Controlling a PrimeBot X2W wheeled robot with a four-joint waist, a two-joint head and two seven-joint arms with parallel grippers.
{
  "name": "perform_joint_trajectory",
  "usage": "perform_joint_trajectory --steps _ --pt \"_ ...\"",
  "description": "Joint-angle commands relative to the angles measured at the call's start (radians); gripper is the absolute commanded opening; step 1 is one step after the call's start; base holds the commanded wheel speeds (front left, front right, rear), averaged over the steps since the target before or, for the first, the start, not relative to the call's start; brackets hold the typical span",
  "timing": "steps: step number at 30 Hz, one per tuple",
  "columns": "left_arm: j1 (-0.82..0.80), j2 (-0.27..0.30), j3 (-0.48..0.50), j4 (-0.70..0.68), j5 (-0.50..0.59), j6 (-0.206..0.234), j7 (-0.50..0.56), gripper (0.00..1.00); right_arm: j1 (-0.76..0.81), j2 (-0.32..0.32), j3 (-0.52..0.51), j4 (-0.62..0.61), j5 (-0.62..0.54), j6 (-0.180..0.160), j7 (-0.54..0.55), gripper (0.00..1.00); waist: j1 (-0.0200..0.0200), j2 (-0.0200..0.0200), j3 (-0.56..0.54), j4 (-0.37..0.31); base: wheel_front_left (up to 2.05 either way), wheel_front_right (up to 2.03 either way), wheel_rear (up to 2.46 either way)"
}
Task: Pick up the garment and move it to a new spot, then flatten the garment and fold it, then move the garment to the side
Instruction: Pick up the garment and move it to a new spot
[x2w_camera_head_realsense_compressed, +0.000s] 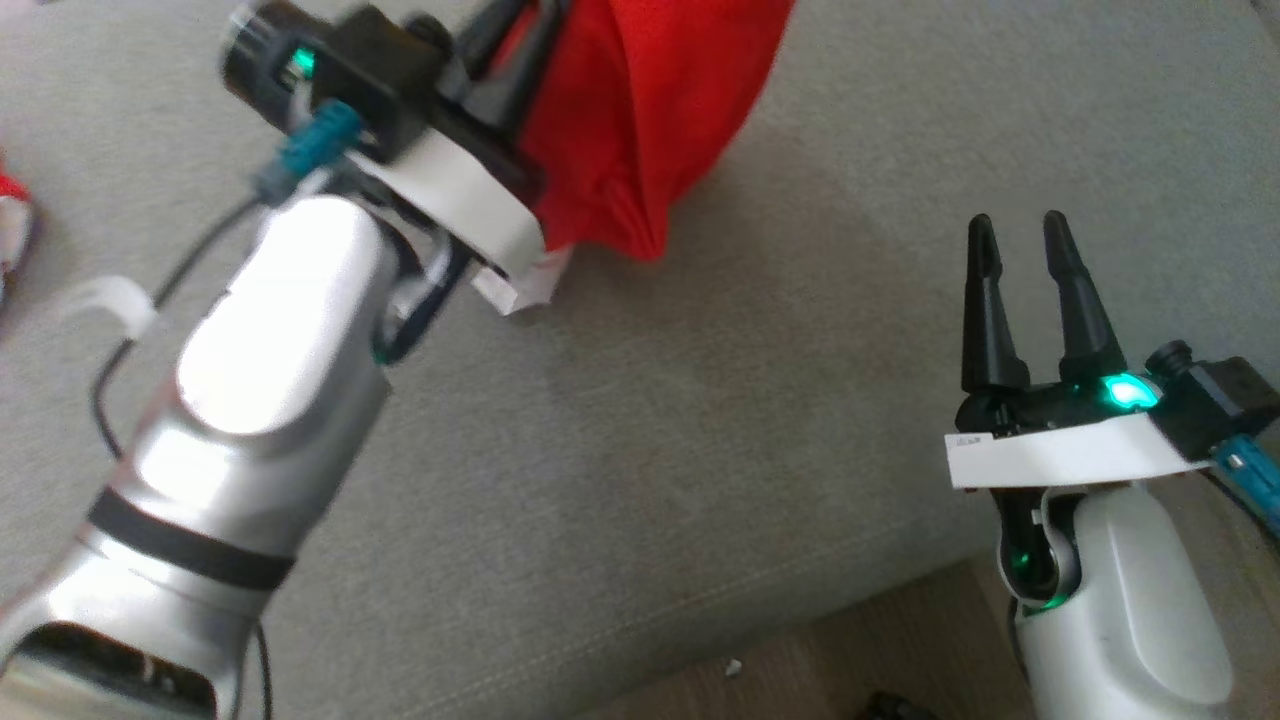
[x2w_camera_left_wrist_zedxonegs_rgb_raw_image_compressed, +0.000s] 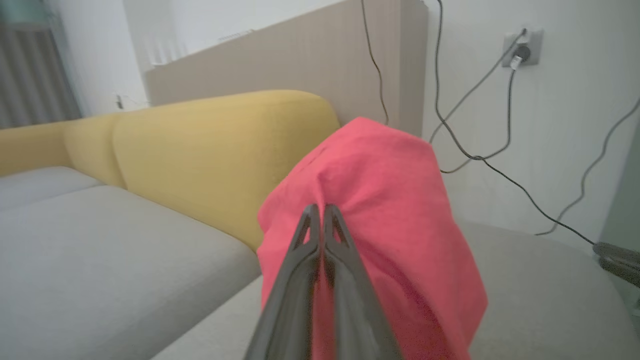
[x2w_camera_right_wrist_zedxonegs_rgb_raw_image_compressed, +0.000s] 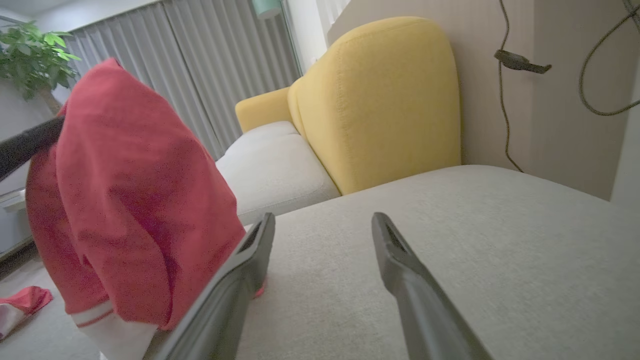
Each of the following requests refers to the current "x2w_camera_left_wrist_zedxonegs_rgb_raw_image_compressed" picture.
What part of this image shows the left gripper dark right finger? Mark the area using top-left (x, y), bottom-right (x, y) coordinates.
top-left (322, 203), bottom-right (404, 360)

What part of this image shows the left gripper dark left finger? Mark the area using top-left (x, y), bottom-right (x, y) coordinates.
top-left (244, 203), bottom-right (322, 360)

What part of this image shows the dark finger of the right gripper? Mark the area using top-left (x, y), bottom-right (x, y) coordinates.
top-left (593, 242), bottom-right (640, 268)
top-left (599, 257), bottom-right (640, 290)

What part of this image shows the red garment with white trim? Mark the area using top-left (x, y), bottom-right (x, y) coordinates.
top-left (257, 117), bottom-right (488, 360)

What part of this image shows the yellow sofa backrest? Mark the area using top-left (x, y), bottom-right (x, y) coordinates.
top-left (0, 89), bottom-right (341, 252)

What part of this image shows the black power plug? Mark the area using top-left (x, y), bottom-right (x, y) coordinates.
top-left (509, 44), bottom-right (532, 70)

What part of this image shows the grey curtain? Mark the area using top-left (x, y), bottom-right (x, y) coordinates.
top-left (0, 20), bottom-right (84, 130)

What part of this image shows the grey wavy cable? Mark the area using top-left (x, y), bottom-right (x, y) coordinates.
top-left (535, 97), bottom-right (640, 236)

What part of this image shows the long dark hanging cable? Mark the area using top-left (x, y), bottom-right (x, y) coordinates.
top-left (433, 0), bottom-right (597, 246)

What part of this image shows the grey cable at socket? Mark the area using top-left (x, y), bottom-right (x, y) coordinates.
top-left (428, 29), bottom-right (527, 146)

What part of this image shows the white wall socket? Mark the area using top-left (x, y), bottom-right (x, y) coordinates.
top-left (502, 28), bottom-right (545, 68)

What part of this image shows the thin black hanging cable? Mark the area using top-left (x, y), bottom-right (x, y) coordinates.
top-left (360, 0), bottom-right (390, 126)

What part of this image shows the beige ribbed wall panel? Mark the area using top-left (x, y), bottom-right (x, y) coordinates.
top-left (145, 0), bottom-right (429, 138)

